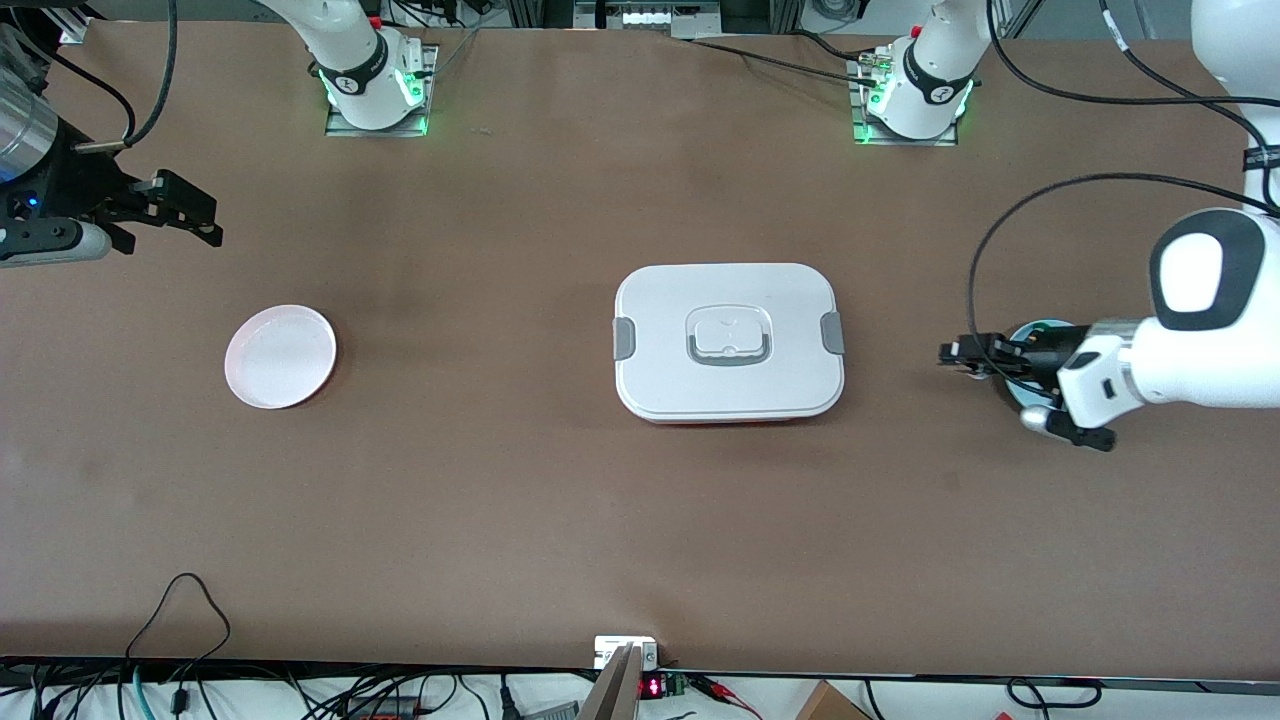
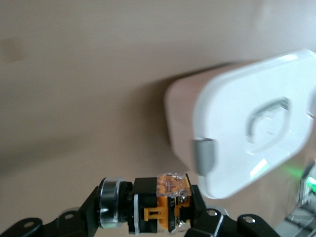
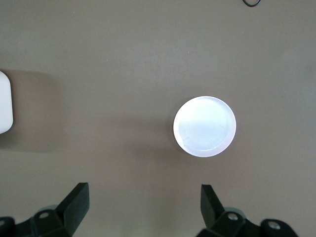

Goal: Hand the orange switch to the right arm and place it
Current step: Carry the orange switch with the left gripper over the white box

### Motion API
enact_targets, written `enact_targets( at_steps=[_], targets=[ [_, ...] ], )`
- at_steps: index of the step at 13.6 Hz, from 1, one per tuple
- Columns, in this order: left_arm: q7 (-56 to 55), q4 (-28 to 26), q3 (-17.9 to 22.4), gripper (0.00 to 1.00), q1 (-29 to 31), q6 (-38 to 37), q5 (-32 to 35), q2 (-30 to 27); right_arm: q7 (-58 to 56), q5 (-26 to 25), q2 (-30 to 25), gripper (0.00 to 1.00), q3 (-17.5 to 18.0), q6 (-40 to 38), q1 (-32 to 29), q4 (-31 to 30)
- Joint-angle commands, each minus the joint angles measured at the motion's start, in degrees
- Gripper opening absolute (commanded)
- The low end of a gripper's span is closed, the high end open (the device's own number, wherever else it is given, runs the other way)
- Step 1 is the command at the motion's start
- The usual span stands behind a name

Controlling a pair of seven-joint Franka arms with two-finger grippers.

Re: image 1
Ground black cable under table edge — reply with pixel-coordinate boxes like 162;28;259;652
1004;677;1103;713

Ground pink round plate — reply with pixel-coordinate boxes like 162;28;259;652
224;304;338;411

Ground black overhead cable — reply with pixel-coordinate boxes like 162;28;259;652
985;0;1280;151

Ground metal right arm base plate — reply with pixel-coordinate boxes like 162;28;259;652
324;44;441;139

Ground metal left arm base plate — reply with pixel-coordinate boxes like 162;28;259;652
847;55;961;149

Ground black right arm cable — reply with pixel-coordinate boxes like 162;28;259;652
45;0;179;151

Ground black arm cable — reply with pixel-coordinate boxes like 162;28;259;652
967;172;1280;351
45;0;179;151

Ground brown cardboard box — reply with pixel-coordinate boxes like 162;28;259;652
795;680;873;720

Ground red clip leads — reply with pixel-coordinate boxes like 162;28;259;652
688;674;763;718

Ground white lunch box grey latches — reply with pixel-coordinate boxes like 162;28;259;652
612;263;846;426

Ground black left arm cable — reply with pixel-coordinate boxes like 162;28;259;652
967;172;1280;351

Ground white power strip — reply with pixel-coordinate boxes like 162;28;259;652
574;0;723;33

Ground thin black cable loop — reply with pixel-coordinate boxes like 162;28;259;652
125;572;233;666

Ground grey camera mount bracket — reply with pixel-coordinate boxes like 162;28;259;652
578;635;661;720

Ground black cable across table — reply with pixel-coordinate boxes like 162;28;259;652
688;36;883;87

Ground aluminium frame rail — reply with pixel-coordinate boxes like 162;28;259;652
55;0;101;46

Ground light blue round plate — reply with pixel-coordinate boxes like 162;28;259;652
1004;319;1087;410

